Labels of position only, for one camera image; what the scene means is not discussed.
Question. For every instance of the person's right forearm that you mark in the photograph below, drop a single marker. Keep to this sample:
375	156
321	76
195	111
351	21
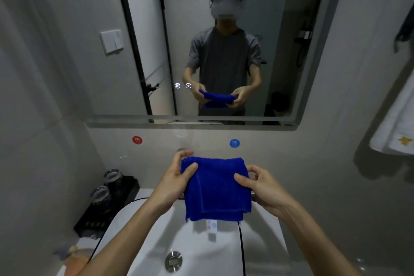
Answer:
317	246

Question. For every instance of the rectangular wall mirror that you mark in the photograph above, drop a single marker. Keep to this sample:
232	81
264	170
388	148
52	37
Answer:
97	10

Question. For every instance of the black tray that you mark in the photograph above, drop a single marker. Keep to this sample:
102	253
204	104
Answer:
129	188

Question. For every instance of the person's left forearm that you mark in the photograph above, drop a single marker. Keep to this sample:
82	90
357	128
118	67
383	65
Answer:
119	243

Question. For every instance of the chrome sink drain plug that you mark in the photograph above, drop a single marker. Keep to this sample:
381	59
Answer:
173	261

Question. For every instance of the hanging white towel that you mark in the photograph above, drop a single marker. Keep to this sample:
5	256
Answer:
394	123

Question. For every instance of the black towel rack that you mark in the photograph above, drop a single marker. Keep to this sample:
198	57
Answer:
404	30

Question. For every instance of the blue cloth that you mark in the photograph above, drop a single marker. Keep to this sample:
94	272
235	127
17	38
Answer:
216	188

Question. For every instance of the orange spray bottle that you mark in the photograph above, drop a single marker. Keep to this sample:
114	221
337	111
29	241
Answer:
77	261

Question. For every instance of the white sink basin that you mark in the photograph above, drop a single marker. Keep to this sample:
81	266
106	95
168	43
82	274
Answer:
200	246

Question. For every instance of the clear glass cup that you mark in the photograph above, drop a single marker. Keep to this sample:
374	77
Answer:
101	196
113	178

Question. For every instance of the person's left hand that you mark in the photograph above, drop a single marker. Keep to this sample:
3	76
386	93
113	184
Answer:
171	188

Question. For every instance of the person's right hand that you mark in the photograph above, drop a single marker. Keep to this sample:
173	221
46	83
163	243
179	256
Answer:
268	191

